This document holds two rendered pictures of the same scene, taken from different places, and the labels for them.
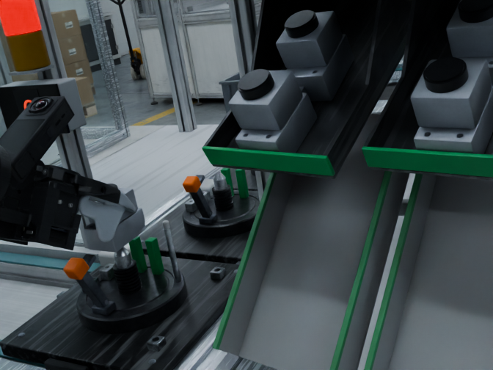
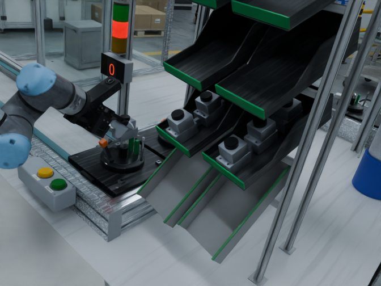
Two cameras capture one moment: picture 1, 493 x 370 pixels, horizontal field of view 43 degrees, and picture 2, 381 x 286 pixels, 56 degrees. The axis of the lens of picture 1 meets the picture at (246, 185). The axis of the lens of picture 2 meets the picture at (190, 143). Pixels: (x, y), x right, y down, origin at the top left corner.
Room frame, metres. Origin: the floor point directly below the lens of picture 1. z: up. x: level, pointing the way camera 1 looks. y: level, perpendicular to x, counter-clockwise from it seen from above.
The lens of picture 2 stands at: (-0.22, -0.15, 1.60)
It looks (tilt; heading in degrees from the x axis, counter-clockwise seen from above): 29 degrees down; 7
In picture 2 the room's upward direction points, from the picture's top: 10 degrees clockwise
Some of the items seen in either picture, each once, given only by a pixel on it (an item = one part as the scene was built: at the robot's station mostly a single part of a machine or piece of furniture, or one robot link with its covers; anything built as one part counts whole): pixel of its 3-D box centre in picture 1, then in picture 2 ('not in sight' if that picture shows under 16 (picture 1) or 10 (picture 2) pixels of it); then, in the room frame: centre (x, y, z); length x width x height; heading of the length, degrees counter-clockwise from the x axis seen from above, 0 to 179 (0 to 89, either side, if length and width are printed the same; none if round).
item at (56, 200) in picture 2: not in sight; (46, 181); (0.56, 0.35, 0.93); 0.21 x 0.07 x 0.06; 60
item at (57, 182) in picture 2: not in sight; (58, 185); (0.53, 0.29, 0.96); 0.04 x 0.04 x 0.02
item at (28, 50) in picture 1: (28, 50); (119, 43); (0.91, 0.27, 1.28); 0.05 x 0.05 x 0.05
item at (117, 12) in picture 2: not in sight; (121, 12); (0.91, 0.27, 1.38); 0.05 x 0.05 x 0.05
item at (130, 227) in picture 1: (117, 211); (127, 125); (0.72, 0.16, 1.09); 0.08 x 0.04 x 0.07; 150
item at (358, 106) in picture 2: not in sight; (352, 100); (1.72, -0.74, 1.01); 0.24 x 0.24 x 0.13; 60
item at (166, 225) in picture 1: (172, 252); (142, 148); (0.71, 0.11, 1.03); 0.01 x 0.01 x 0.08
